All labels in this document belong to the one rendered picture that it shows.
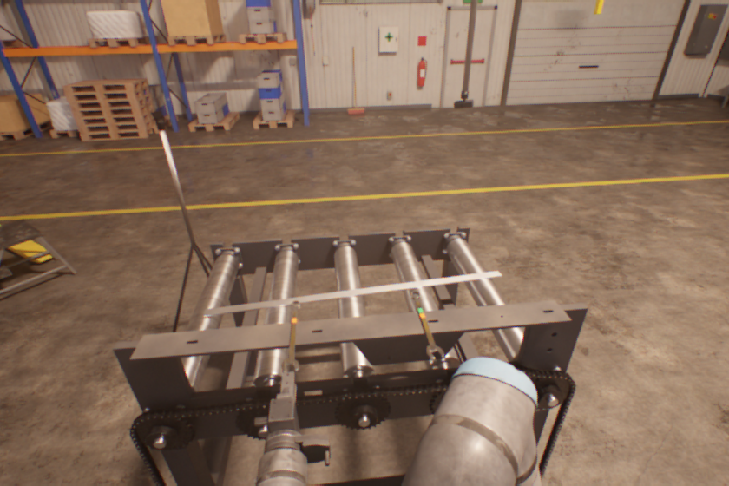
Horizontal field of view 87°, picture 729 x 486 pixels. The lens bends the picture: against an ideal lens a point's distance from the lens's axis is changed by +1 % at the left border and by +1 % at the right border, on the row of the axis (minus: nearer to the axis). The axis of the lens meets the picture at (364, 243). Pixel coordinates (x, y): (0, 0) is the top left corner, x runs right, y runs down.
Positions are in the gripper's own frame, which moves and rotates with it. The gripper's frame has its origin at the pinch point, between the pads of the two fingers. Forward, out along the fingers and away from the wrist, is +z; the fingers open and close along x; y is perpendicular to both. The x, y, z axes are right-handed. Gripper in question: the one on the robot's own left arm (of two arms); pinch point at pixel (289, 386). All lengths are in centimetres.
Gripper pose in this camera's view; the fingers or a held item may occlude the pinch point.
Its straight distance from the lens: 95.9
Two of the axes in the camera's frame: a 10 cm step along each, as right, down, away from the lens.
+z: -1.0, -4.9, 8.6
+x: 0.2, 8.7, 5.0
